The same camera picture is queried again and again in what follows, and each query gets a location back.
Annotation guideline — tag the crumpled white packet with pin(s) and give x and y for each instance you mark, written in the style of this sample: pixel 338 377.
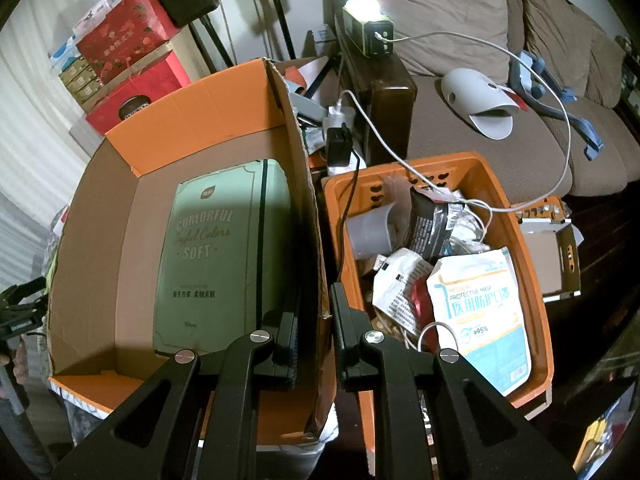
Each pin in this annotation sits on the crumpled white packet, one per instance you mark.
pixel 400 280

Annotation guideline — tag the white curved plastic device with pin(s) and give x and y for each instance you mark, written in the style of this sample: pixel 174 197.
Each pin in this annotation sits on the white curved plastic device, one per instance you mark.
pixel 470 95

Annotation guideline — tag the brown sofa cushion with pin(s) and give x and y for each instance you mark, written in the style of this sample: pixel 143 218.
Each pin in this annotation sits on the brown sofa cushion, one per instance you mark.
pixel 440 10
pixel 560 30
pixel 607 70

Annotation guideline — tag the grey blue curved device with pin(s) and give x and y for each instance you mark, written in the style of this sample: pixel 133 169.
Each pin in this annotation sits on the grey blue curved device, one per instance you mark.
pixel 580 127

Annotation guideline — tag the white curtain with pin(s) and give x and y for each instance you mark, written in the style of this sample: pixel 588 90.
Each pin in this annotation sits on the white curtain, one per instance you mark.
pixel 30 160

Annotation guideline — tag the brown sofa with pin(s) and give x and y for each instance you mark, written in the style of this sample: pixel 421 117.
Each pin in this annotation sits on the brown sofa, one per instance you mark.
pixel 500 160

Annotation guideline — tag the translucent plastic cup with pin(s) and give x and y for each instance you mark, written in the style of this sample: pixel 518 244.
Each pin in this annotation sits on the translucent plastic cup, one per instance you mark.
pixel 367 235

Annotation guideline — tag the white power strip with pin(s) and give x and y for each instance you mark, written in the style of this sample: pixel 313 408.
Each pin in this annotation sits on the white power strip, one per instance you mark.
pixel 336 115

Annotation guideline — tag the white yellow mask packet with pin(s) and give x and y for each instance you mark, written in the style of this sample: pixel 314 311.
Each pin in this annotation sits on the white yellow mask packet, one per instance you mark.
pixel 480 320

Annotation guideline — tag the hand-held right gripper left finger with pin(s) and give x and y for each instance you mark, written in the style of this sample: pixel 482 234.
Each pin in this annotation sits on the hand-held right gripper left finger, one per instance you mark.
pixel 292 355

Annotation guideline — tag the red box round brown label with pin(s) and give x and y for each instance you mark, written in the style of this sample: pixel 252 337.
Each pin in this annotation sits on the red box round brown label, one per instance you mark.
pixel 145 95

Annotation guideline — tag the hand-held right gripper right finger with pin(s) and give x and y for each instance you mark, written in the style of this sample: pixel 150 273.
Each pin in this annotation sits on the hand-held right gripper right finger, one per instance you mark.
pixel 341 330

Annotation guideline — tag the green tissue pack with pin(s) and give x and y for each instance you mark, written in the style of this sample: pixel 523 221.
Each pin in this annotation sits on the green tissue pack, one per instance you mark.
pixel 210 270

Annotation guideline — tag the small white brown cardboard box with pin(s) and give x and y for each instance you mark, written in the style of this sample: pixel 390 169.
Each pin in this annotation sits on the small white brown cardboard box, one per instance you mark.
pixel 550 260

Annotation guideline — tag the black charger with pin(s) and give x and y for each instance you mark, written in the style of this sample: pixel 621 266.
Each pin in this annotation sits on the black charger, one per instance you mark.
pixel 339 146

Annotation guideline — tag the red patterned gift box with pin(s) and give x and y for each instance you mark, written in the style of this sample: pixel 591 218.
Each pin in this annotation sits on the red patterned gift box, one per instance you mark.
pixel 125 30

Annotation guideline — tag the black foil packet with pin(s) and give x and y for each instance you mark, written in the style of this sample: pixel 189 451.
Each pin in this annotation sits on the black foil packet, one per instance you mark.
pixel 430 225

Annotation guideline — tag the blue white packet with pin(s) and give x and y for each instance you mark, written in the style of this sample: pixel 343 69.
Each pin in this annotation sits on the blue white packet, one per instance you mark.
pixel 62 55

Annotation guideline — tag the black speaker stand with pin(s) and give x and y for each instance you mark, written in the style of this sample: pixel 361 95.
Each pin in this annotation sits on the black speaker stand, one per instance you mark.
pixel 212 42
pixel 282 25

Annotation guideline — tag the orange plastic basket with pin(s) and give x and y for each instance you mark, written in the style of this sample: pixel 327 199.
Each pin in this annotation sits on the orange plastic basket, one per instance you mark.
pixel 520 260

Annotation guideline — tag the orange cardboard box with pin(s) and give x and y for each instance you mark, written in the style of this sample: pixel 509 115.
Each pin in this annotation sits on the orange cardboard box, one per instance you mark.
pixel 125 260

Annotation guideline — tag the grey flat bar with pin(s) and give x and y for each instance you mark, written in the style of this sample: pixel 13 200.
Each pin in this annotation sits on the grey flat bar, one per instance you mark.
pixel 310 107

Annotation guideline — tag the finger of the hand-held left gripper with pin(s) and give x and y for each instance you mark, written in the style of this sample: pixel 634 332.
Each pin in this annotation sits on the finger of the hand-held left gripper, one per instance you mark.
pixel 20 320

